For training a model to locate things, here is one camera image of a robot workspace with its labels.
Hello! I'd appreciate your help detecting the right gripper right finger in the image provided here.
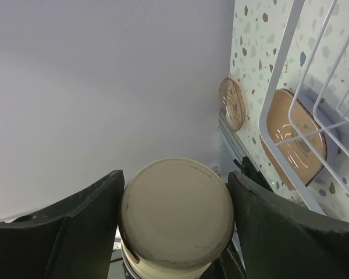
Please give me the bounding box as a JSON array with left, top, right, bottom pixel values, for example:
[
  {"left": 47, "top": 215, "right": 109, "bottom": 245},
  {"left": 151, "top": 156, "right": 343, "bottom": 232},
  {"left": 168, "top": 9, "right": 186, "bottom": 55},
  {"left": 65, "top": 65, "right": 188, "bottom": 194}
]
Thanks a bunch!
[{"left": 227, "top": 172, "right": 349, "bottom": 278}]

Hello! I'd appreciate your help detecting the cream steel-lined cup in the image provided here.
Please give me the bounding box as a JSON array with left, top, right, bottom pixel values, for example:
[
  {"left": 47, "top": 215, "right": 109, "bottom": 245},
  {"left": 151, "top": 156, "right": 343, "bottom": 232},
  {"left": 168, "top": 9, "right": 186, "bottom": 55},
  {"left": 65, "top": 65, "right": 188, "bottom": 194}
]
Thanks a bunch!
[{"left": 118, "top": 158, "right": 234, "bottom": 278}]

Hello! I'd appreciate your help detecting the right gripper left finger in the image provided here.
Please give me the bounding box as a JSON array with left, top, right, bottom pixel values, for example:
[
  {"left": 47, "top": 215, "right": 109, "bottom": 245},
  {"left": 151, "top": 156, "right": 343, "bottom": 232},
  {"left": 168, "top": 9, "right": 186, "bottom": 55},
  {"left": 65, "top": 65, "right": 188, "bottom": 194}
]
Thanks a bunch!
[{"left": 0, "top": 170, "right": 124, "bottom": 278}]

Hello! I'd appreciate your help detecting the white wire dish rack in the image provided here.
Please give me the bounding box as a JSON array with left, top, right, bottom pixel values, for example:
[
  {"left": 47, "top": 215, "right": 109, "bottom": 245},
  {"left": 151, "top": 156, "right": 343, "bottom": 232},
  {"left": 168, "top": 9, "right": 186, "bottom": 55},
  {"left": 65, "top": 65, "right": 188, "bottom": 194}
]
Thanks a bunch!
[{"left": 258, "top": 1, "right": 349, "bottom": 221}]

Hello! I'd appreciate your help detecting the brown square panda plate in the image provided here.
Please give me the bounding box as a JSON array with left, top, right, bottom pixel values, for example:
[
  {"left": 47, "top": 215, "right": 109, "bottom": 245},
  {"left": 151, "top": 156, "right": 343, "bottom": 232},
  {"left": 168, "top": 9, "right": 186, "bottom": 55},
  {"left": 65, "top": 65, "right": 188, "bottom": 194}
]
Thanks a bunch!
[{"left": 267, "top": 89, "right": 323, "bottom": 185}]

